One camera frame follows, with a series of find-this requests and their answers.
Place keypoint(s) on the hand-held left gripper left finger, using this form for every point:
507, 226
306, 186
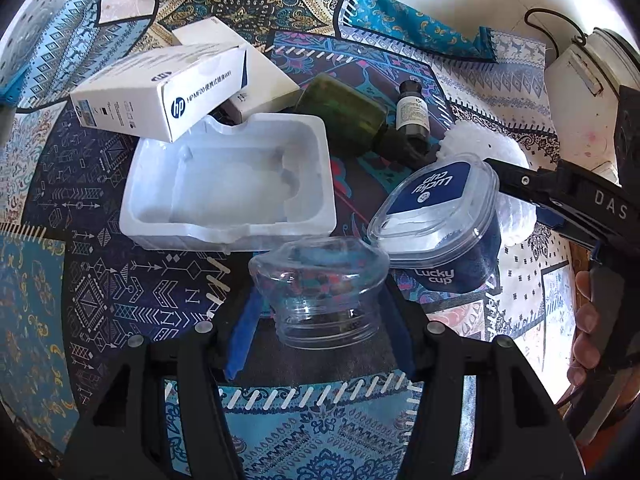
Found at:
244, 332

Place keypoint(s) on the long flat white box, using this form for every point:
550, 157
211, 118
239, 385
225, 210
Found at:
270, 75

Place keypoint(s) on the green plastic bottle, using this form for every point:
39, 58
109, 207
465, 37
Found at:
340, 110

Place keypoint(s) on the white box with blue logo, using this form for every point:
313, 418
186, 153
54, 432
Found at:
150, 85

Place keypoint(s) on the white foam net sleeve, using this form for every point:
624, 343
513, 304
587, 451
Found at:
517, 212

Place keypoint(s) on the patterned blue tablecloth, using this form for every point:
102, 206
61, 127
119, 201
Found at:
125, 285

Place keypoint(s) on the white rice cooker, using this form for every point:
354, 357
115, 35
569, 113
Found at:
585, 110

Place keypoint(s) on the clear plastic jar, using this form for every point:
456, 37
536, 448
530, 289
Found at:
320, 310

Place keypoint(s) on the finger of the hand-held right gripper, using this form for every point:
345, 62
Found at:
570, 227
520, 179

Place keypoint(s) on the blue lidded plastic cup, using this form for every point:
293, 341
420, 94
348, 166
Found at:
435, 190

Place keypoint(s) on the white moulded packaging tray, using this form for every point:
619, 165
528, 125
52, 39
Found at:
225, 185

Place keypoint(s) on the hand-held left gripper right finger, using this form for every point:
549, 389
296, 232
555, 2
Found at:
396, 327

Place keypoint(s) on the small dark white-labelled bottle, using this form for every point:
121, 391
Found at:
411, 115

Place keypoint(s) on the person's right hand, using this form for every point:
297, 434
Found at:
586, 340

